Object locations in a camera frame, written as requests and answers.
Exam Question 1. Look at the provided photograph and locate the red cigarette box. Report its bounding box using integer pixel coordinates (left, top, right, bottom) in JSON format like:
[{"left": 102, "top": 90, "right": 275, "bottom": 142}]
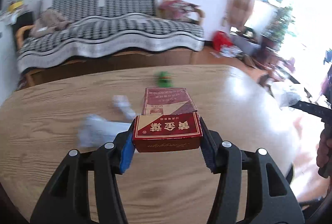
[{"left": 132, "top": 87, "right": 203, "bottom": 153}]

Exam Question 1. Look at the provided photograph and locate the clear plastic bag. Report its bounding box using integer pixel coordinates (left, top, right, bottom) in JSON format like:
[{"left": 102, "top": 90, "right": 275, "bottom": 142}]
[{"left": 270, "top": 82, "right": 306, "bottom": 108}]

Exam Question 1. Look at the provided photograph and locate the crumpled blue white wrapper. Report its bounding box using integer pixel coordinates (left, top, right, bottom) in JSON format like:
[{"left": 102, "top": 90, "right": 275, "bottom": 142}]
[{"left": 78, "top": 95, "right": 136, "bottom": 148}]

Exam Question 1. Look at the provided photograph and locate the potted green plant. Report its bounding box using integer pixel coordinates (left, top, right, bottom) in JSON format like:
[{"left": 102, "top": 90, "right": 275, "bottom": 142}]
[{"left": 261, "top": 5, "right": 295, "bottom": 51}]

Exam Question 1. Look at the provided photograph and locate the red plastic bag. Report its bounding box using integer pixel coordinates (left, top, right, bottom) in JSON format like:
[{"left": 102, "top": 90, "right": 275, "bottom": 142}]
[{"left": 212, "top": 31, "right": 233, "bottom": 52}]

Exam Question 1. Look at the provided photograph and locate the white cabinet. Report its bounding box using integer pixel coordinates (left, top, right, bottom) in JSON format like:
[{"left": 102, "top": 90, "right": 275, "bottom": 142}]
[{"left": 0, "top": 21, "right": 20, "bottom": 105}]

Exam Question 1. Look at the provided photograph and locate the small green toy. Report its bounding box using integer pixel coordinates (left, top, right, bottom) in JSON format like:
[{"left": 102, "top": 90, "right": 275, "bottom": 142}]
[{"left": 155, "top": 71, "right": 173, "bottom": 88}]

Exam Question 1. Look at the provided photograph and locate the beige clothing on sofa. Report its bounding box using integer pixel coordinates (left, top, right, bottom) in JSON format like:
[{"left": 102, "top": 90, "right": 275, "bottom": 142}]
[{"left": 29, "top": 9, "right": 72, "bottom": 38}]

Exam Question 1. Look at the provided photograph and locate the black white striped sofa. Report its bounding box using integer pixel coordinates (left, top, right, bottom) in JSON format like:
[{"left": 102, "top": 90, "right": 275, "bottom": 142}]
[{"left": 16, "top": 0, "right": 205, "bottom": 74}]

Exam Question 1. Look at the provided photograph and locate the floral cushion on sofa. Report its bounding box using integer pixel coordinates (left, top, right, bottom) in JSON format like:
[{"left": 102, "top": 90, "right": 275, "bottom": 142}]
[{"left": 156, "top": 0, "right": 205, "bottom": 25}]

